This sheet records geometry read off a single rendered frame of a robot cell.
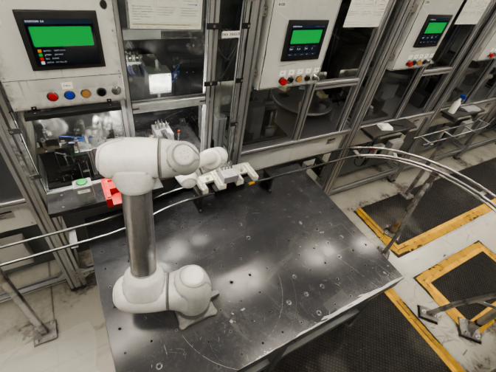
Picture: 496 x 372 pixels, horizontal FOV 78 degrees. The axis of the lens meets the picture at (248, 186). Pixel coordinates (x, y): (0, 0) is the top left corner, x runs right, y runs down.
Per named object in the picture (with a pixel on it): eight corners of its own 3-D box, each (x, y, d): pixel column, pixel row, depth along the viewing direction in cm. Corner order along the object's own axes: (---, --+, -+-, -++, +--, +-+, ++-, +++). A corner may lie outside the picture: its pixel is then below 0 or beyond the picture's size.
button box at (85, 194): (79, 206, 147) (72, 188, 139) (77, 195, 152) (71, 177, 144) (97, 201, 150) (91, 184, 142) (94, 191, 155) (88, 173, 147)
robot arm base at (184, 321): (226, 311, 143) (226, 305, 140) (180, 331, 134) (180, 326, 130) (210, 278, 154) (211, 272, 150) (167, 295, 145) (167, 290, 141)
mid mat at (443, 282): (472, 340, 222) (473, 339, 221) (412, 277, 255) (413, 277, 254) (536, 288, 265) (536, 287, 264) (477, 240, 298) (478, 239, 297)
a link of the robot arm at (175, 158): (199, 144, 113) (161, 143, 110) (201, 133, 95) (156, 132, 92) (199, 179, 112) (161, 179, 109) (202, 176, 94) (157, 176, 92)
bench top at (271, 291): (128, 434, 110) (128, 432, 107) (85, 222, 173) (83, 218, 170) (401, 280, 174) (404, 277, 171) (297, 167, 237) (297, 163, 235)
